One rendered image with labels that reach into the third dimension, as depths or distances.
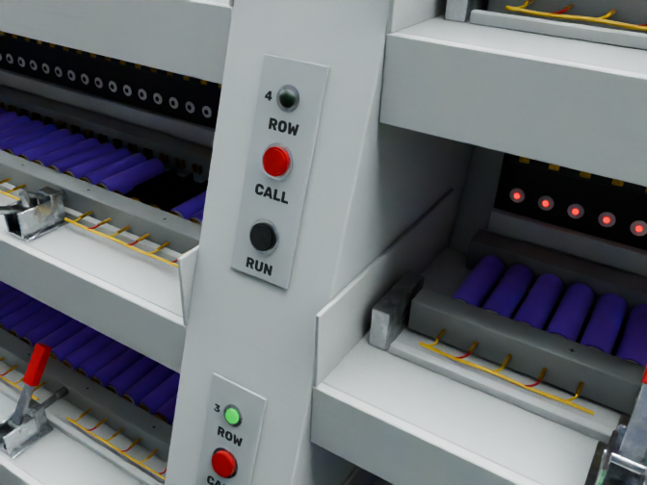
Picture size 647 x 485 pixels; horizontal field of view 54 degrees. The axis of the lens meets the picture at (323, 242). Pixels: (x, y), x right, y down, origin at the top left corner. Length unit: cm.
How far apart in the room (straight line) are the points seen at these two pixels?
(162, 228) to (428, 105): 23
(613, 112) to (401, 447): 20
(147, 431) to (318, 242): 29
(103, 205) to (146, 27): 16
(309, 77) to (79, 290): 24
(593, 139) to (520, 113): 3
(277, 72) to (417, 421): 20
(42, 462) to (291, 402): 29
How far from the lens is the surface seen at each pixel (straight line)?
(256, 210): 36
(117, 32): 44
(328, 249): 34
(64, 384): 63
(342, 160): 33
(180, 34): 40
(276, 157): 34
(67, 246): 51
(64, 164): 61
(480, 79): 31
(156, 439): 57
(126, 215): 50
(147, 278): 46
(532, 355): 38
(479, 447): 35
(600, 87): 29
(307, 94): 34
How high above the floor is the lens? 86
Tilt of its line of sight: 16 degrees down
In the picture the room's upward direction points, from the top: 11 degrees clockwise
